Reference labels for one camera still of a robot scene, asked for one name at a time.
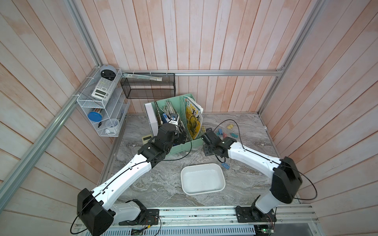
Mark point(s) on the stack of papers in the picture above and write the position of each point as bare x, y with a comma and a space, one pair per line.
168, 109

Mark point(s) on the black mesh wall basket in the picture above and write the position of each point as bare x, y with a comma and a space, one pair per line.
148, 89

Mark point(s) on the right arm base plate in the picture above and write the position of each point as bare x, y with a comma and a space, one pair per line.
252, 215

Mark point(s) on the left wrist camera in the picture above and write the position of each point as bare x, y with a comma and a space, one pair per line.
174, 119

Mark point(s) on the blue lid jar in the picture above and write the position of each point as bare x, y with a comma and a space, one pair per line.
95, 115

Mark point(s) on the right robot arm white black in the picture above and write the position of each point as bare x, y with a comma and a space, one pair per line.
283, 173

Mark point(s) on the white plastic storage tray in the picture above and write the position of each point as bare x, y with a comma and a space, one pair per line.
202, 179

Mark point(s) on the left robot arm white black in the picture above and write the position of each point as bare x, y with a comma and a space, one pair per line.
95, 208

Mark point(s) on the yellow art magazine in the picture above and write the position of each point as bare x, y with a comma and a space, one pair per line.
194, 116

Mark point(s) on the ruler on basket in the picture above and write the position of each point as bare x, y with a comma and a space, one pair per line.
141, 77

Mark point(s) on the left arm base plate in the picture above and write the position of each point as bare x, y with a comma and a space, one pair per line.
145, 218

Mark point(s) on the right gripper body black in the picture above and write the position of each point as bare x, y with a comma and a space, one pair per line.
208, 151

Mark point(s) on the blue binder clip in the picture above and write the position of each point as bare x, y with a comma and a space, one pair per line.
225, 165

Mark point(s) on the white binder box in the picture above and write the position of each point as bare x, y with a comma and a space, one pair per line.
151, 115

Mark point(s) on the small desk calculator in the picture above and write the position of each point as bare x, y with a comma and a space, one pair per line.
146, 139

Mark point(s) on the white wire wall shelf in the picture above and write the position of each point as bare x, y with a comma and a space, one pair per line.
115, 108

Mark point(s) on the grey round clock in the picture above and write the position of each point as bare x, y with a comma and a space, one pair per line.
108, 72

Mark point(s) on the white calculator on shelf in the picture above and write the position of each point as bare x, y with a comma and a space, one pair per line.
103, 89

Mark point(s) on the green file organizer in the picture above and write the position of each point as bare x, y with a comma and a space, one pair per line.
178, 103

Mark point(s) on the white tape dispenser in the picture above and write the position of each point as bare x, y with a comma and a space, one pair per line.
111, 126

